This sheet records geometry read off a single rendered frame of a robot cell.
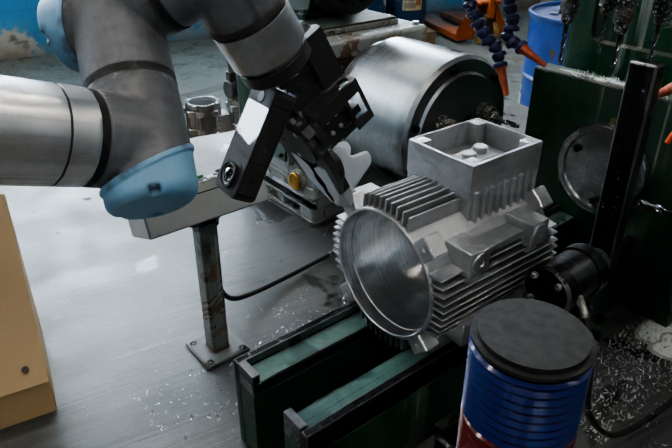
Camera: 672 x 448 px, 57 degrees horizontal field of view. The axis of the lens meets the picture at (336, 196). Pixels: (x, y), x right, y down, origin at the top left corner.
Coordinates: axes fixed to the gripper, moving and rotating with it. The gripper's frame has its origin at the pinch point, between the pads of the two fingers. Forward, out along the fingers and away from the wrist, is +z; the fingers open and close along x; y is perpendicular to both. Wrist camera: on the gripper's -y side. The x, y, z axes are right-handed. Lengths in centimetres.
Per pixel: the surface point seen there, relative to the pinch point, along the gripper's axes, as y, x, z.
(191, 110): 44, 246, 114
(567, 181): 34.8, -1.0, 32.7
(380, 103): 22.9, 22.1, 12.7
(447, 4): 414, 467, 356
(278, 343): -15.7, 0.2, 9.3
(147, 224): -16.5, 15.3, -5.2
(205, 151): 7, 86, 37
